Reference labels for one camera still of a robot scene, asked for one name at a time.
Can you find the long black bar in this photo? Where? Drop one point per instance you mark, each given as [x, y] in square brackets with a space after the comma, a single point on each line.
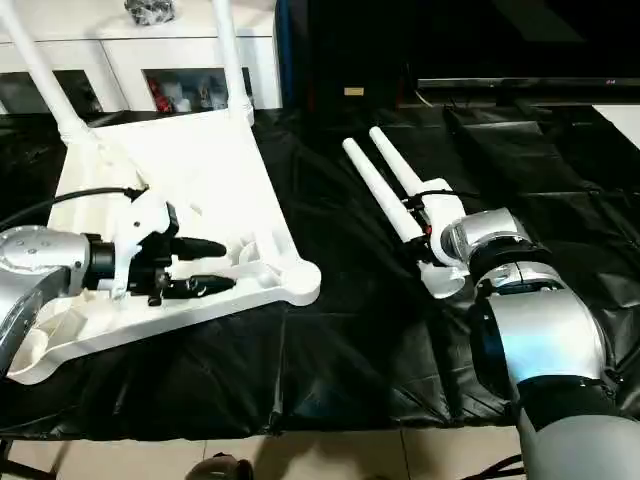
[525, 85]

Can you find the white plastic table leg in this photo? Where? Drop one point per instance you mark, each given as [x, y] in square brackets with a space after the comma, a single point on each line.
[230, 60]
[45, 75]
[385, 195]
[395, 155]

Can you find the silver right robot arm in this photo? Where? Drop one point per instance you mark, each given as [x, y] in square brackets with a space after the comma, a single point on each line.
[540, 325]

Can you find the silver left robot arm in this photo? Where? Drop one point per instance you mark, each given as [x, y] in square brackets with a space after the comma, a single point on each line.
[40, 260]

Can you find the black metal folding stand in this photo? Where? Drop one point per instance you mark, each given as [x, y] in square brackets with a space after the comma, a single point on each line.
[25, 460]

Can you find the white cabinet with glass doors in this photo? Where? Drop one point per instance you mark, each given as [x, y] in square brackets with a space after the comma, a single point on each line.
[125, 55]

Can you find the flat white board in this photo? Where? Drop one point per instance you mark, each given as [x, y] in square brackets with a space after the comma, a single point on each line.
[622, 120]

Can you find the black mat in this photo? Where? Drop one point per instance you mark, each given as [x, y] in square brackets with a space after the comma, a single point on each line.
[350, 350]

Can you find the small tan label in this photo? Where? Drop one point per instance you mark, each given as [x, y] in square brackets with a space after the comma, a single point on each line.
[354, 91]

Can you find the white plastic table top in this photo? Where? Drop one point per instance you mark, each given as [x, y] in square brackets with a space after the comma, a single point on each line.
[200, 175]

